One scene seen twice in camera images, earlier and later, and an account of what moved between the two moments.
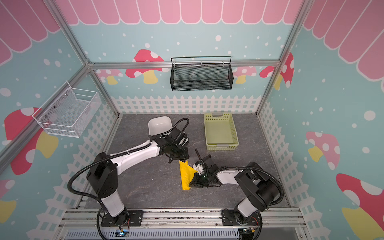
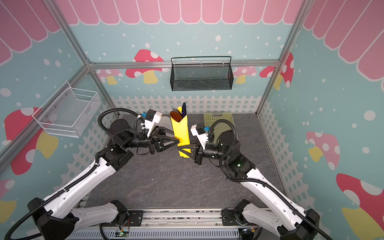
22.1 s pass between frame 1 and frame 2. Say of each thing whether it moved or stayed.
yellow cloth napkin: moved
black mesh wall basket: stayed
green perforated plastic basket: stayed
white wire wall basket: stayed
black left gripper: moved
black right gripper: moved
